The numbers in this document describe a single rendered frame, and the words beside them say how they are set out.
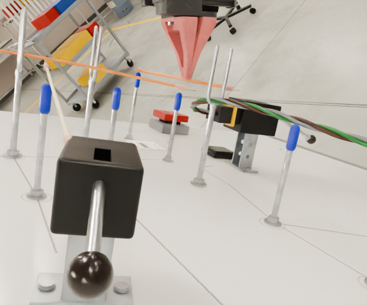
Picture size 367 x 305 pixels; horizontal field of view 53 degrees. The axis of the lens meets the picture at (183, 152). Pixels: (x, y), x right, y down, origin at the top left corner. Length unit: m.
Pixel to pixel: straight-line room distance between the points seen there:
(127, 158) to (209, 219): 0.16
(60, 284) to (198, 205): 0.17
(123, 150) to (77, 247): 0.05
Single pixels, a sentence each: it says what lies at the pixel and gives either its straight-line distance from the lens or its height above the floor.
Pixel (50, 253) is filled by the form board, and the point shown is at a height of 1.30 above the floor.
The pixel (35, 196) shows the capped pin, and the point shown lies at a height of 1.29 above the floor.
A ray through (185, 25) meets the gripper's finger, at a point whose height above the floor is 1.28.
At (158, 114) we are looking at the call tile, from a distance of 0.67.
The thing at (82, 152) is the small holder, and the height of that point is 1.35.
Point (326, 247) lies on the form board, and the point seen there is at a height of 1.15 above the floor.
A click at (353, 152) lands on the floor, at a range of 1.99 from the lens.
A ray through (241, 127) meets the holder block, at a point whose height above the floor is 1.15.
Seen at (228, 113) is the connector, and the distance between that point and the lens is 0.45.
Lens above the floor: 1.40
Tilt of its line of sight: 32 degrees down
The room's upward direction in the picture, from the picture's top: 38 degrees counter-clockwise
